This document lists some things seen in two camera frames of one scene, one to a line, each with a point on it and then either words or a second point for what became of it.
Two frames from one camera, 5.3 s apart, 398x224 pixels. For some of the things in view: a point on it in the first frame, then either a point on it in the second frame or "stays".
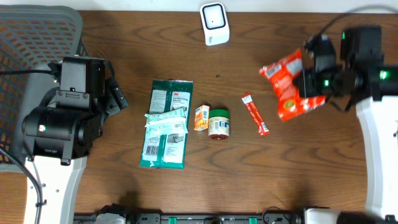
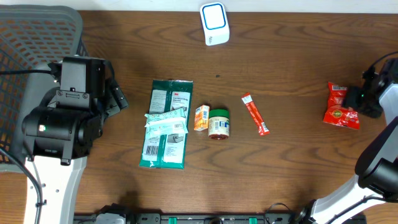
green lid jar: (219, 124) stays
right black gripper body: (331, 82) -> (364, 101)
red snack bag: (281, 74) -> (336, 113)
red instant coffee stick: (262, 126) stays
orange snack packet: (201, 116) stays
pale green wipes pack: (171, 121) stays
